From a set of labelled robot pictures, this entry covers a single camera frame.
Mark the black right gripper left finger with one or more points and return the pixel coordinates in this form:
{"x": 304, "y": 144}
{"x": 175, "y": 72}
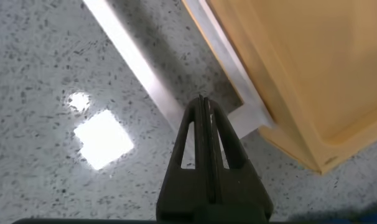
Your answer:
{"x": 188, "y": 193}

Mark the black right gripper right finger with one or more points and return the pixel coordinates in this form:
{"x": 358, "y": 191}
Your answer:
{"x": 238, "y": 193}

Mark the yellow drawer cabinet case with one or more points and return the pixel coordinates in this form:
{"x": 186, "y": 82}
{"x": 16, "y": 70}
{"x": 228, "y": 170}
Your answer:
{"x": 316, "y": 71}

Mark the blue rolled cloth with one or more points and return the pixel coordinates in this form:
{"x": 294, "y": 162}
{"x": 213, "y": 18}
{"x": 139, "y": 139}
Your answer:
{"x": 375, "y": 219}

